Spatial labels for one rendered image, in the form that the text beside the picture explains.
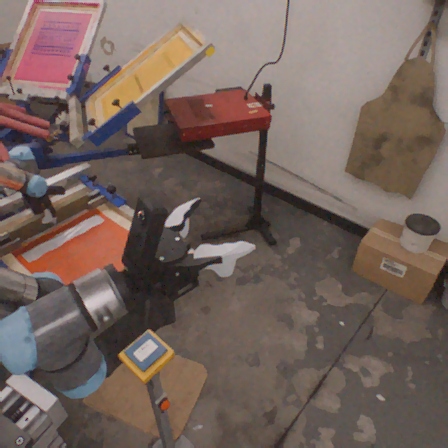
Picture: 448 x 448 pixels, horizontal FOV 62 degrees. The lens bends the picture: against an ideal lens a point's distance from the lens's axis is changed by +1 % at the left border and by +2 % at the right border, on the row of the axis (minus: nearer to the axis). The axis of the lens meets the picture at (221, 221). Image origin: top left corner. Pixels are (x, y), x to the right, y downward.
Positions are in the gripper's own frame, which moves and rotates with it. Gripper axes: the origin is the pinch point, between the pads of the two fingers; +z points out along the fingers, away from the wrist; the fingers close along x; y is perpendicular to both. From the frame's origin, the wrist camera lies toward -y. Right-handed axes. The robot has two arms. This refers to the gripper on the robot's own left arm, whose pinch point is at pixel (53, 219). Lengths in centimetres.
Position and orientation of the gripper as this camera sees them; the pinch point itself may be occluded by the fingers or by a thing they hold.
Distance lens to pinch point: 177.8
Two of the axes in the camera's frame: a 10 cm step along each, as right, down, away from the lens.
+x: 7.5, 4.3, -5.1
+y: -6.7, 4.8, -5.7
